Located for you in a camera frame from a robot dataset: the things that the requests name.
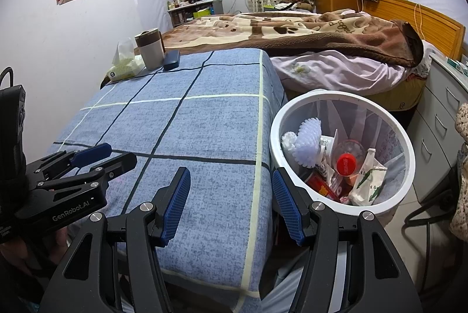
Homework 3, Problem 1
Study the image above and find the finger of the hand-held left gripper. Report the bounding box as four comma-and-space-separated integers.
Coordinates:
25, 143, 113, 180
35, 152, 138, 191

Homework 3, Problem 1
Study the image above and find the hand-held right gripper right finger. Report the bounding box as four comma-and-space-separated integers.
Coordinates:
271, 167, 421, 313

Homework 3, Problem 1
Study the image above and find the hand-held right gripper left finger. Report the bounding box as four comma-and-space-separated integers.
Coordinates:
37, 167, 191, 313

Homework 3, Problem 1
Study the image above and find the red cardboard box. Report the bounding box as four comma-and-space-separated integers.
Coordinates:
305, 172, 344, 202

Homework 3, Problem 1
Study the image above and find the white foam fruit net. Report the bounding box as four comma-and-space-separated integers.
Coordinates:
294, 117, 323, 168

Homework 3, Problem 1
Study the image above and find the clear bottle red cap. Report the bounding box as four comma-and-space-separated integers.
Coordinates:
329, 130, 366, 185

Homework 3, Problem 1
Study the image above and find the white green paper bag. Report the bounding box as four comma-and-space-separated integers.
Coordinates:
347, 148, 388, 207

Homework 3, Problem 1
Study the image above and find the white lined waste bin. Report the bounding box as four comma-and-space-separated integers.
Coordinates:
270, 89, 417, 219

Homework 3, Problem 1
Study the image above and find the person's left hand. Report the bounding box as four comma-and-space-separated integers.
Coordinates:
0, 225, 70, 262

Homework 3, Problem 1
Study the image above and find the yellow green tissue pack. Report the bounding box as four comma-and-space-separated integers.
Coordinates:
104, 37, 145, 81

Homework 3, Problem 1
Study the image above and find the dark blue power bank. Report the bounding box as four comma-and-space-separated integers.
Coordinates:
163, 50, 181, 71

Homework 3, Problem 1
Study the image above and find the white brown tumbler cup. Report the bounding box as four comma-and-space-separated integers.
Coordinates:
134, 28, 166, 71

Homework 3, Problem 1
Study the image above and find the pink quilt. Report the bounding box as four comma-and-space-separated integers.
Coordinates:
272, 40, 437, 96

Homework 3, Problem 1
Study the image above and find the white desk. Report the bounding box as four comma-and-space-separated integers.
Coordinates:
167, 0, 224, 26

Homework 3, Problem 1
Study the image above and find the brown printed blanket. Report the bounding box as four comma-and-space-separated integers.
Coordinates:
161, 9, 425, 68

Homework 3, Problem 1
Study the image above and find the grey drawer cabinet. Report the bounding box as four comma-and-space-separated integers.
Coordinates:
406, 51, 468, 204

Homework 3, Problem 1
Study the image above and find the floral cloth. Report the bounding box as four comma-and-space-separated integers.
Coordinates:
448, 103, 468, 244

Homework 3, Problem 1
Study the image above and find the green white flat box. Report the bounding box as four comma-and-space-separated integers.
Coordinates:
446, 56, 468, 76

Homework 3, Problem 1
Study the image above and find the wooden headboard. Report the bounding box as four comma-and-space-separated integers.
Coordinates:
360, 0, 467, 61

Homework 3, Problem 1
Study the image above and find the black chair frame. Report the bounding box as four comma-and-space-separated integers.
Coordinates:
402, 189, 461, 299

